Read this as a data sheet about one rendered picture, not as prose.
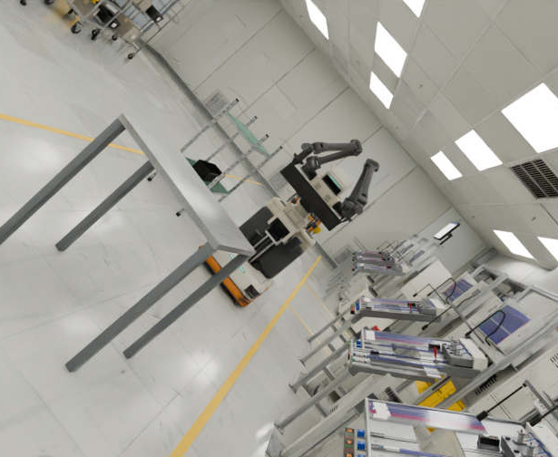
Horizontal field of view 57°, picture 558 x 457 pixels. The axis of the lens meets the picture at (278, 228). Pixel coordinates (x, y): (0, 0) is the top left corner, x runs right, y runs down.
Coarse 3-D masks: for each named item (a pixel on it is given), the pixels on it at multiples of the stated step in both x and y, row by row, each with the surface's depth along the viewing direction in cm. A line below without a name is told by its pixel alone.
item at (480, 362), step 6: (462, 342) 352; (468, 342) 353; (468, 348) 336; (474, 348) 337; (474, 354) 323; (480, 354) 325; (474, 360) 316; (480, 360) 314; (486, 360) 314; (474, 366) 315; (480, 366) 315; (486, 366) 314
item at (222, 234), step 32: (128, 128) 208; (160, 160) 205; (128, 192) 256; (192, 192) 214; (224, 224) 221; (192, 256) 194; (160, 288) 197; (128, 320) 199; (160, 320) 240; (96, 352) 204; (128, 352) 242
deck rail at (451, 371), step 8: (376, 360) 322; (384, 360) 321; (408, 360) 319; (400, 368) 320; (448, 368) 315; (456, 368) 315; (464, 368) 314; (472, 368) 315; (456, 376) 315; (464, 376) 314; (472, 376) 314
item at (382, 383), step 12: (372, 384) 293; (384, 384) 290; (360, 396) 292; (348, 408) 294; (324, 420) 299; (336, 420) 295; (312, 432) 297; (276, 444) 307; (300, 444) 299; (276, 456) 297; (288, 456) 300
